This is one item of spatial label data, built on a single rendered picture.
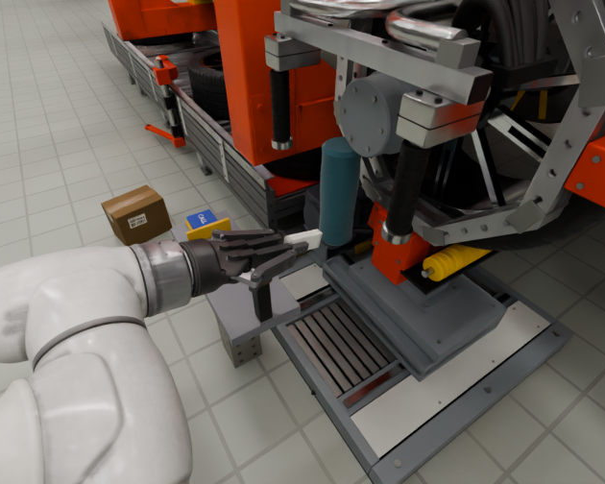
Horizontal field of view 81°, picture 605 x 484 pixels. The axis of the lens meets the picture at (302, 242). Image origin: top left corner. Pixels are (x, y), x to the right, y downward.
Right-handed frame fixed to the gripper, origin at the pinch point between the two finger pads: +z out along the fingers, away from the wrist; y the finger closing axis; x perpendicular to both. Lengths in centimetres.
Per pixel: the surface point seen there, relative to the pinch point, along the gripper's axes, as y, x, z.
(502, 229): -18.3, -8.0, 27.7
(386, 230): -11.0, -7.9, 5.0
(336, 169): 14.1, -5.4, 18.9
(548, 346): -32, 40, 89
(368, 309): 9, 43, 46
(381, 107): 1.0, -21.9, 10.5
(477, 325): -17, 32, 62
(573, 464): -54, 54, 69
